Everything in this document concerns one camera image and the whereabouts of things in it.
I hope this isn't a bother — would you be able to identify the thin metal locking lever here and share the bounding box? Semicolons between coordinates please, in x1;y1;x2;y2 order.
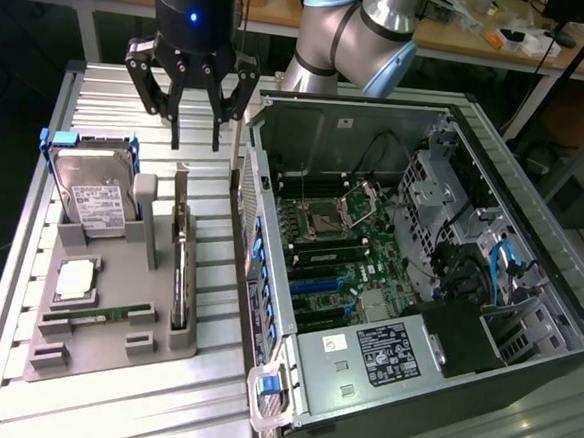
297;161;313;206

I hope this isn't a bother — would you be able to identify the CPU socket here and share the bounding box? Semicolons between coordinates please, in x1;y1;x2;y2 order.
303;199;347;244

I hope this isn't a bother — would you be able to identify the black looped wire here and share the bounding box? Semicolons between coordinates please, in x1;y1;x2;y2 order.
349;127;417;181

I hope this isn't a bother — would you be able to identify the white tray black insert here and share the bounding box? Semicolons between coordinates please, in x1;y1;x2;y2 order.
497;25;546;58

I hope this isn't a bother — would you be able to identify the grey disk bay bracket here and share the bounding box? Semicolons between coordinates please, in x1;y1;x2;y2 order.
475;290;553;369

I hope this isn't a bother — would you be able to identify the silver chipset heatsink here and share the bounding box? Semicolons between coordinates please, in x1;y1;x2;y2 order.
357;289;399;324

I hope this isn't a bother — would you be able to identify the hard disk with blue carrier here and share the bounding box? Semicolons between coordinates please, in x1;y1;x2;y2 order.
32;127;146;242

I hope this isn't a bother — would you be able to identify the clear plastic bag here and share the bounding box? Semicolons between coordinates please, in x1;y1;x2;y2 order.
455;2;488;33

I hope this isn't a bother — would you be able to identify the black plastic shroud box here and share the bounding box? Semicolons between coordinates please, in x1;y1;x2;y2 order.
398;301;511;384

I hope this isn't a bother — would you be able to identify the grey parts rack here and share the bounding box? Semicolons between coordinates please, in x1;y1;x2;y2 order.
20;164;211;394

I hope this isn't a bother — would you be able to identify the green motherboard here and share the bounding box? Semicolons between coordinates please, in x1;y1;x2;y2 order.
263;170;426;339

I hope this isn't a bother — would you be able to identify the grey power supply unit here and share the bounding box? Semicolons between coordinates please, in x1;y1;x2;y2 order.
288;305;453;427

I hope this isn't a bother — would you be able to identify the silver CPU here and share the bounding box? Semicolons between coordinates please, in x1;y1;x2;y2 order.
53;257;98;304

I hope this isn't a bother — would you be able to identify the blue expansion slot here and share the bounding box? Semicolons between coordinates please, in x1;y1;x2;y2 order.
288;276;347;299

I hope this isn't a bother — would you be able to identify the RAM stick with black label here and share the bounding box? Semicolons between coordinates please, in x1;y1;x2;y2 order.
291;241;369;273

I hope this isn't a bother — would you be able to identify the green circuit board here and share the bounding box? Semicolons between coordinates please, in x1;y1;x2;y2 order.
420;0;462;24

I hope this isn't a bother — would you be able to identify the open black PC case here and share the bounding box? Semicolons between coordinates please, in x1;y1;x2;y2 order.
211;87;584;438

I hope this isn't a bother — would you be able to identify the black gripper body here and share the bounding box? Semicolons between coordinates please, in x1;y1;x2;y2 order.
145;0;241;64

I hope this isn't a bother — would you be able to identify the green graphics card black cooler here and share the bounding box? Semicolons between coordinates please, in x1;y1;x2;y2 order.
162;162;203;332

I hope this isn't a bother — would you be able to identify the silver perforated drive cage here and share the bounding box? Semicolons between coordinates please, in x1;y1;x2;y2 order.
394;146;483;258

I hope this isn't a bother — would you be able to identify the black expansion slot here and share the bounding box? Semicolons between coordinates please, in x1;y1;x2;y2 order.
293;310;354;335
291;297;350;318
286;265;344;285

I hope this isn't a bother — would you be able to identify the blue disk wire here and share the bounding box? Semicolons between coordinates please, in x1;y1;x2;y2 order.
483;232;522;309

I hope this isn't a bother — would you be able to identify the silver socket cover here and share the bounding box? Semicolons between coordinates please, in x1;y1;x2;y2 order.
339;179;384;231

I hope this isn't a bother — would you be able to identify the green RAM stick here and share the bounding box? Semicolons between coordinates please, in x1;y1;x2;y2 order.
42;300;149;329

